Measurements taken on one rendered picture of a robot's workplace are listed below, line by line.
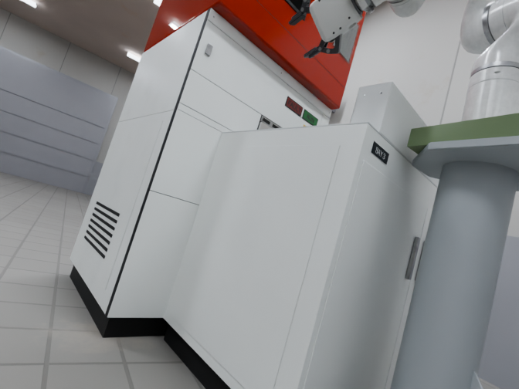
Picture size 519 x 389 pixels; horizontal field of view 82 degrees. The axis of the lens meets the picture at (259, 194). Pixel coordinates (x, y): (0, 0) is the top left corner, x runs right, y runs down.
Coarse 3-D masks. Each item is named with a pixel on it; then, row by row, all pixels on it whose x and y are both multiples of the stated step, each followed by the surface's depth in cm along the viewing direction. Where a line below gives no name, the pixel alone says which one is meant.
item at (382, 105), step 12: (384, 84) 78; (360, 96) 82; (372, 96) 79; (384, 96) 77; (396, 96) 78; (360, 108) 81; (372, 108) 78; (384, 108) 76; (396, 108) 79; (408, 108) 84; (360, 120) 80; (372, 120) 77; (384, 120) 76; (396, 120) 80; (408, 120) 84; (420, 120) 90; (384, 132) 76; (396, 132) 81; (408, 132) 85; (396, 144) 81; (408, 156) 87; (432, 180) 102
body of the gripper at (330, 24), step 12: (324, 0) 71; (336, 0) 70; (348, 0) 68; (312, 12) 73; (324, 12) 72; (336, 12) 70; (348, 12) 69; (360, 12) 69; (324, 24) 73; (336, 24) 71; (348, 24) 71; (324, 36) 74; (336, 36) 74
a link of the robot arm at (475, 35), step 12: (468, 0) 83; (480, 0) 82; (492, 0) 83; (468, 12) 84; (480, 12) 82; (468, 24) 84; (480, 24) 82; (468, 36) 85; (480, 36) 83; (492, 36) 81; (468, 48) 88; (480, 48) 85
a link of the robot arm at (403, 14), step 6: (402, 0) 66; (408, 0) 66; (414, 0) 66; (420, 0) 67; (390, 6) 70; (396, 6) 68; (402, 6) 68; (408, 6) 68; (414, 6) 68; (420, 6) 68; (396, 12) 70; (402, 12) 69; (408, 12) 69; (414, 12) 69
